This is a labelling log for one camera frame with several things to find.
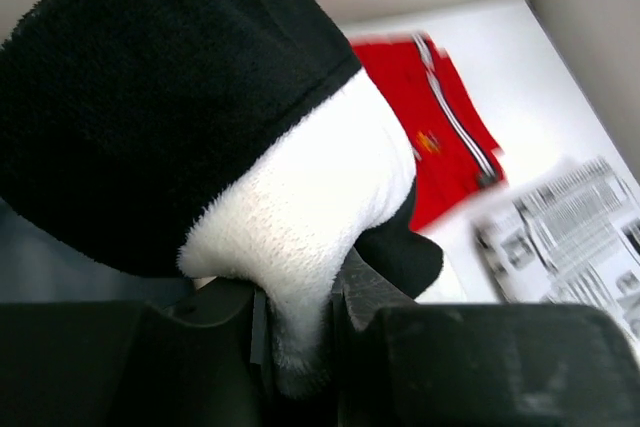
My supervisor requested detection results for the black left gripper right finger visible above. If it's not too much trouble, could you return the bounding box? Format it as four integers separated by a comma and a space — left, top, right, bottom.
333, 252, 639, 426

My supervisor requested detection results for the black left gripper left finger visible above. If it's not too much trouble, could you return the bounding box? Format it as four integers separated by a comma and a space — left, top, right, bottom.
0, 280, 281, 427

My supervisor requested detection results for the newspaper print cloth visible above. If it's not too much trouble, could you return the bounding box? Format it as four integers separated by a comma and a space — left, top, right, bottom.
472, 156, 640, 306

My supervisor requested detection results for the red shirt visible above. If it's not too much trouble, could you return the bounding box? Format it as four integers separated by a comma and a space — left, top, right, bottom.
351, 33, 505, 232

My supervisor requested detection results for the black and white striped garment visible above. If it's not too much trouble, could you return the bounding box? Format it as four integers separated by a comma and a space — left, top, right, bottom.
1, 0, 445, 398

